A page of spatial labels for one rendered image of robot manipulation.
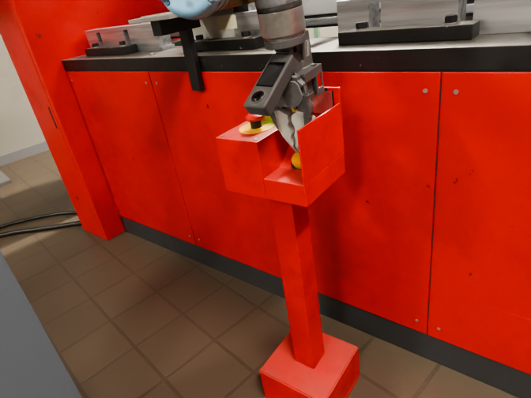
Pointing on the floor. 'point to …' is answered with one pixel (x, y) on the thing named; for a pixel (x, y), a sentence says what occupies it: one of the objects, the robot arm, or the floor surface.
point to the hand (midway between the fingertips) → (295, 148)
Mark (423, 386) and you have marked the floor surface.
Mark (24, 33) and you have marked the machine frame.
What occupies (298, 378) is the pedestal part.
